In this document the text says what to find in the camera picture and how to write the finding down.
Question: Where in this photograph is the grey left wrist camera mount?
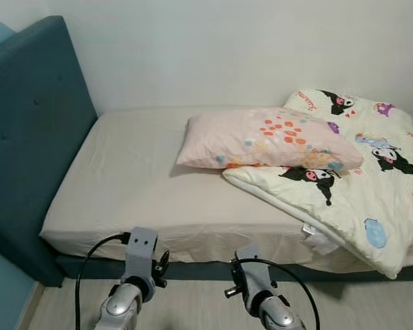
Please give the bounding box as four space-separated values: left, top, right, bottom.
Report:
123 226 160 287

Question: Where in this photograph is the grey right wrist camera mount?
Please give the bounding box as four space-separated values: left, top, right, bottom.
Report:
235 243 274 308

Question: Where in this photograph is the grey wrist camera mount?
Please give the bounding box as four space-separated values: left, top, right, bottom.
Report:
123 226 160 287
235 243 274 308

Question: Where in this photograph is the pink patterned pillow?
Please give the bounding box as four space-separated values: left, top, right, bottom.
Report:
175 106 365 172

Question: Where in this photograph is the beige bed mattress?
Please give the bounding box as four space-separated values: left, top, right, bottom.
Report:
39 106 413 274

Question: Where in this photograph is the teal upholstered headboard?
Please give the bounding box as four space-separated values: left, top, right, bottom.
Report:
0 15 99 288

